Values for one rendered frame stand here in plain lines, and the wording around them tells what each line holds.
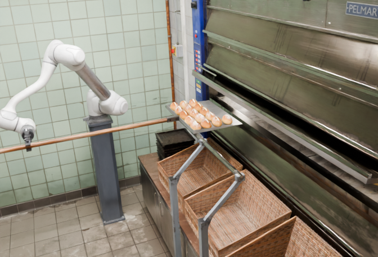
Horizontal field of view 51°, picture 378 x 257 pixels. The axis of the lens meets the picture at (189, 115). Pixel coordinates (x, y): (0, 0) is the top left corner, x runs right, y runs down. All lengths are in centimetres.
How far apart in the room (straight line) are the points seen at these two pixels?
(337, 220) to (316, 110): 55
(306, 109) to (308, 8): 50
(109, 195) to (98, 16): 162
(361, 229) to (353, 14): 96
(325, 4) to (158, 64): 232
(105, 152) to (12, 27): 131
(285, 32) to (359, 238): 108
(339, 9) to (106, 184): 250
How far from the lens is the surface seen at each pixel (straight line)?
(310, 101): 207
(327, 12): 194
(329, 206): 216
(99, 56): 379
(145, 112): 404
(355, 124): 186
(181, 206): 281
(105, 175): 357
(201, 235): 216
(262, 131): 256
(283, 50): 218
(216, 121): 263
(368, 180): 167
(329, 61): 191
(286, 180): 241
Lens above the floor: 222
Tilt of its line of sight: 21 degrees down
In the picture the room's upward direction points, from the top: 3 degrees counter-clockwise
